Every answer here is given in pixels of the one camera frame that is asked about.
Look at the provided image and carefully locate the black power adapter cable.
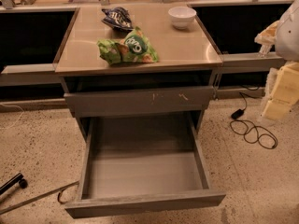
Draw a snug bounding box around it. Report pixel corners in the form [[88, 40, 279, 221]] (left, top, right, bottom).
[[229, 84, 278, 150]]

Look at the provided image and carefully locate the grey drawer cabinet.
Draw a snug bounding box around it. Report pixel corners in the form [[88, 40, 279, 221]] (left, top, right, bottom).
[[52, 2, 227, 219]]

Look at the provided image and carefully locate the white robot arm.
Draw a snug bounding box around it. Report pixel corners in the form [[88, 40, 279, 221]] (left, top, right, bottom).
[[254, 0, 299, 120]]

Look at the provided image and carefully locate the grey window ledge rail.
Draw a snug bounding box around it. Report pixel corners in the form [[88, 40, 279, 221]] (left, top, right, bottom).
[[0, 63, 60, 87]]

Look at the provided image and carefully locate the white floor cable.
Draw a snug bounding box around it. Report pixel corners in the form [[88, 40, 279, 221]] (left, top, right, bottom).
[[0, 102, 25, 130]]

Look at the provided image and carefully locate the white bowl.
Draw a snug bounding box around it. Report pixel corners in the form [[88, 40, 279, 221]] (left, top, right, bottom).
[[168, 7, 196, 29]]

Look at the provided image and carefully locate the black chair caster leg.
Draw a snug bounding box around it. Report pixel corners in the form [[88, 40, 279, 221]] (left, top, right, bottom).
[[0, 173, 28, 195]]

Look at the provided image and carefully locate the grey floor cable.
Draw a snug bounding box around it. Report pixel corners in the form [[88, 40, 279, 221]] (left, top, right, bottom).
[[0, 180, 80, 216]]

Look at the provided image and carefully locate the closed top drawer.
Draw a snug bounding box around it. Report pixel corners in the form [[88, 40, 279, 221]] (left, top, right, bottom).
[[64, 86, 213, 118]]

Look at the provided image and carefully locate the open middle drawer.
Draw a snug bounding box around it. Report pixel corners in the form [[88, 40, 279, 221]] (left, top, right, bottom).
[[64, 111, 227, 219]]

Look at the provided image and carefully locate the green rice chip bag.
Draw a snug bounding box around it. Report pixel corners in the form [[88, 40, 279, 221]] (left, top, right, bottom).
[[97, 27, 159, 64]]

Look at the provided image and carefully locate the blue chip bag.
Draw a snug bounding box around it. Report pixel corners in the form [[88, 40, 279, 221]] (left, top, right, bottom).
[[102, 7, 134, 32]]

